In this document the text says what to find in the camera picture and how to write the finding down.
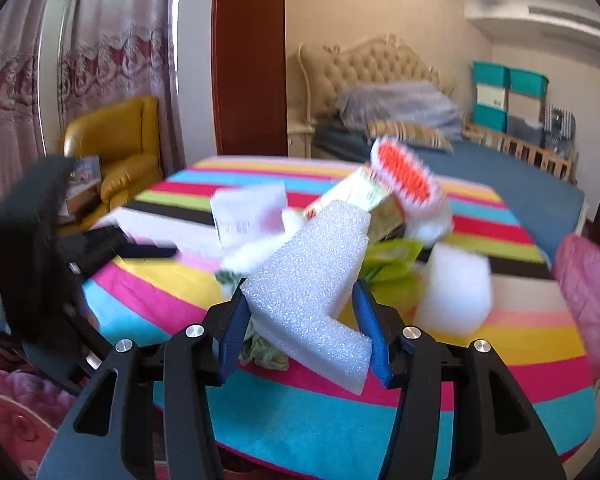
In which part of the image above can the white foam block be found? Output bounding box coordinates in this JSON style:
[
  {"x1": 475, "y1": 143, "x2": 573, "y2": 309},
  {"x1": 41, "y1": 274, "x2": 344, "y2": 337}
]
[{"x1": 413, "y1": 243, "x2": 493, "y2": 337}]

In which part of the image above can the green plastic wrapper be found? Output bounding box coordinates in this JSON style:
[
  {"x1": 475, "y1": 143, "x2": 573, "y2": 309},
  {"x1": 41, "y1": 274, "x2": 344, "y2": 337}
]
[{"x1": 358, "y1": 238, "x2": 424, "y2": 312}]

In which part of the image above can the white L-shaped foam piece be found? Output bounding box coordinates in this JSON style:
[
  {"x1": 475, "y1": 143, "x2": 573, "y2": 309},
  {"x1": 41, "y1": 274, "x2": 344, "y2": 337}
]
[{"x1": 240, "y1": 200, "x2": 372, "y2": 396}]

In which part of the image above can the orange white foam net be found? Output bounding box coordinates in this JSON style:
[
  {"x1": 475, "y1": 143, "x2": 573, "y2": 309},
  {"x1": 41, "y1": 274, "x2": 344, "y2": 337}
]
[{"x1": 370, "y1": 136, "x2": 453, "y2": 247}]

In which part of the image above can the green patterned cloth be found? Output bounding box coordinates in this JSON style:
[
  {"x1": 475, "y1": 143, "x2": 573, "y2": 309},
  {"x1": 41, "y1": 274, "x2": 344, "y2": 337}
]
[{"x1": 214, "y1": 270, "x2": 289, "y2": 372}]

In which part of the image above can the pink trash bag bin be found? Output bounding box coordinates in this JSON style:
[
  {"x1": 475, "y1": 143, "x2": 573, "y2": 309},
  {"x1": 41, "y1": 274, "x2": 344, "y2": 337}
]
[{"x1": 553, "y1": 234, "x2": 600, "y2": 382}]

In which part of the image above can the yellow leather armchair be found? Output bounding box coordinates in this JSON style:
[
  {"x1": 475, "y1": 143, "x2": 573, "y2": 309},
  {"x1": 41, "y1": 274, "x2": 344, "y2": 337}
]
[{"x1": 62, "y1": 94, "x2": 163, "y2": 230}]

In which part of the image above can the white paper packet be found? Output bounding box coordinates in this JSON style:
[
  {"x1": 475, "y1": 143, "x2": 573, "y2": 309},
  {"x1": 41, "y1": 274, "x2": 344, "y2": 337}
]
[{"x1": 210, "y1": 181, "x2": 288, "y2": 249}]

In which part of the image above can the blue bed mattress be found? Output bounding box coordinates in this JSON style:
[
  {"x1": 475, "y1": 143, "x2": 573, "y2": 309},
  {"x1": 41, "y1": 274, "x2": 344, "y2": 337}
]
[{"x1": 311, "y1": 129, "x2": 588, "y2": 266}]

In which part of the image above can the cardboard product box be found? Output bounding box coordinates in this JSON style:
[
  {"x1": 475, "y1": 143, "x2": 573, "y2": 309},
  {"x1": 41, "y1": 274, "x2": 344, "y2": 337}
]
[{"x1": 303, "y1": 166, "x2": 404, "y2": 244}]

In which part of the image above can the pink lace curtain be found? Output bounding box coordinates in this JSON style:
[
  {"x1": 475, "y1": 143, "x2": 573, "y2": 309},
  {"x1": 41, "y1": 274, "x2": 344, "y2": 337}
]
[{"x1": 0, "y1": 0, "x2": 184, "y2": 199}]

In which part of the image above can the striped yellow pillow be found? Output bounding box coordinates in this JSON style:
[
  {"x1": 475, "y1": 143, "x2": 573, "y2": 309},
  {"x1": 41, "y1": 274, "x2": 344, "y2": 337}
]
[{"x1": 365, "y1": 120, "x2": 453, "y2": 153}]

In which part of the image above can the grey storage box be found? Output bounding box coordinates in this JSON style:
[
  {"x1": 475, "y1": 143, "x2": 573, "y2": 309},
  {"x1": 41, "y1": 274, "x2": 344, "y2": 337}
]
[{"x1": 506, "y1": 115, "x2": 544, "y2": 148}]

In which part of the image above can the teal storage box lower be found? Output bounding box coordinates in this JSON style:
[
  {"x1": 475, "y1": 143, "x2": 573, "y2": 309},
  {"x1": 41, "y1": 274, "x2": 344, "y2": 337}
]
[{"x1": 471, "y1": 102, "x2": 507, "y2": 133}]

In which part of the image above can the checkered black white bag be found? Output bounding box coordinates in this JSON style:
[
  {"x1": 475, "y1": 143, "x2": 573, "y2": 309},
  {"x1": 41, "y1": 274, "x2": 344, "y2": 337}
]
[{"x1": 545, "y1": 104, "x2": 576, "y2": 140}]

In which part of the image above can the white storage box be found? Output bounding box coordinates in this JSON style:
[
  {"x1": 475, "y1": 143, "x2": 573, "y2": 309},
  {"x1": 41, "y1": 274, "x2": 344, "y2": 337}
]
[{"x1": 476, "y1": 84, "x2": 508, "y2": 112}]

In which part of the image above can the white bedside table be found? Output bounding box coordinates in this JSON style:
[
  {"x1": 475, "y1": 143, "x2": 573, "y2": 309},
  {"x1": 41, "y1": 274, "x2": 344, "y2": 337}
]
[{"x1": 287, "y1": 119, "x2": 315, "y2": 159}]

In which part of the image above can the grey blue folded quilt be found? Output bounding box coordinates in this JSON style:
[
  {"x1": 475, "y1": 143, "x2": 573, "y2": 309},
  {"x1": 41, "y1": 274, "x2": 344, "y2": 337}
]
[{"x1": 329, "y1": 80, "x2": 463, "y2": 141}]

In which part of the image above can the teal storage box top-right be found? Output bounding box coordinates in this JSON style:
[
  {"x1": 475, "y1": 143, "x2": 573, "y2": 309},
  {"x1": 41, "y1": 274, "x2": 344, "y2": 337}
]
[{"x1": 509, "y1": 68, "x2": 550, "y2": 101}]

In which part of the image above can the teal storage box top-left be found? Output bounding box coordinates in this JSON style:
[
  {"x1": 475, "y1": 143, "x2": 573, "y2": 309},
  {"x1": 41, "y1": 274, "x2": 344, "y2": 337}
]
[{"x1": 472, "y1": 61, "x2": 509, "y2": 89}]

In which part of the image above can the beige tufted headboard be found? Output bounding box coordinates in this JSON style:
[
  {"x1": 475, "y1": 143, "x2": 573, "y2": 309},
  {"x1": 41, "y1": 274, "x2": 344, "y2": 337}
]
[{"x1": 297, "y1": 34, "x2": 457, "y2": 124}]

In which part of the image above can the ceiling air vent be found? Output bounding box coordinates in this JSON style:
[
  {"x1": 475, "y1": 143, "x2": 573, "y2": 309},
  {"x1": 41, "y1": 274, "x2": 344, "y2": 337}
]
[{"x1": 528, "y1": 6, "x2": 600, "y2": 28}]

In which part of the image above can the wooden crib rail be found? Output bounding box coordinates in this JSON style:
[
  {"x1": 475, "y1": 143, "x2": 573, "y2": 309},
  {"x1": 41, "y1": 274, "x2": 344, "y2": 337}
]
[{"x1": 463, "y1": 117, "x2": 578, "y2": 185}]

